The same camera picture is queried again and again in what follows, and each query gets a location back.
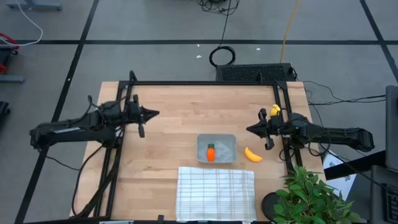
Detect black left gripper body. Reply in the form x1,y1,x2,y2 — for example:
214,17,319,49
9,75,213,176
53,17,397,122
126,94,146,139

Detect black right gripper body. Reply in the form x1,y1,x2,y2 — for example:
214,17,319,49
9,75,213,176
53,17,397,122
258,108,283,151

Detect yellow toy lemon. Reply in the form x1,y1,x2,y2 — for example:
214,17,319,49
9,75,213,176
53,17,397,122
269,104,282,118

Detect yellow toy banana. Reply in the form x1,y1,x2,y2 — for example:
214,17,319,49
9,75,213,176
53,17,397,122
244,146,264,163

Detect orange toy carrot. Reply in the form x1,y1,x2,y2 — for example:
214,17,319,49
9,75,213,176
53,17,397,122
206,143,216,163

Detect white plastic storage bin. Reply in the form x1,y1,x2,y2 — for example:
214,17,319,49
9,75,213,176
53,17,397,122
196,133,239,164

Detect white checked cloth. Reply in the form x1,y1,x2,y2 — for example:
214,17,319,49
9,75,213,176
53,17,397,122
175,166,258,223

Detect green plant in black pot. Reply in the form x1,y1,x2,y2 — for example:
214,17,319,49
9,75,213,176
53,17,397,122
261,165,362,224

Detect white paper sheet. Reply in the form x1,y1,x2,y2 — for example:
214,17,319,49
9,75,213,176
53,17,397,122
322,150,358,202

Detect black diagonal strut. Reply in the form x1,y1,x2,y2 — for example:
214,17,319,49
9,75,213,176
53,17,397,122
324,150,387,182

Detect grey furniture leg base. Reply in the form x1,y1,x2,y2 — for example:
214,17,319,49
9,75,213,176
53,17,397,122
6,0,62,11
0,74,25,84

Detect black caster base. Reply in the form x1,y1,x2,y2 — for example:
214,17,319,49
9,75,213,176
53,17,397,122
0,101,11,125

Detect grey office desk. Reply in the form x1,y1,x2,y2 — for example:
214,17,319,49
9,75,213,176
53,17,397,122
369,164,398,224

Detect black computer keyboard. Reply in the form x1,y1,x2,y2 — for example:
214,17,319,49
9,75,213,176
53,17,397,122
382,182,398,224

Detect black metal table frame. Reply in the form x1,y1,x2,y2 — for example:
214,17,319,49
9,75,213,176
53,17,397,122
92,70,304,218

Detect black floor cable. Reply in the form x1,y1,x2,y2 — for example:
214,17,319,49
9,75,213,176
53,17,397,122
303,80,387,106

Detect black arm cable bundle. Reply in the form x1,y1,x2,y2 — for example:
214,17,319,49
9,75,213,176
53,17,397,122
71,123,125,218

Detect black coiled cable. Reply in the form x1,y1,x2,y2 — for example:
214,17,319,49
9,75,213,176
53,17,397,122
208,0,236,68

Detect yellow hanging cable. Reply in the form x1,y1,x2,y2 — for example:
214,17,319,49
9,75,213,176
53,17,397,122
279,0,302,64

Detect white floor cable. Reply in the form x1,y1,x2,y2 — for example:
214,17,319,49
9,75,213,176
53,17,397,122
0,0,44,47

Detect black tangled floor cables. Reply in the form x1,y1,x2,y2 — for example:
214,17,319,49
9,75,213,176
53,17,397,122
197,0,241,16

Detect red hose loop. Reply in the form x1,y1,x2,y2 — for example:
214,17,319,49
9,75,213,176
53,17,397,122
0,32,21,75

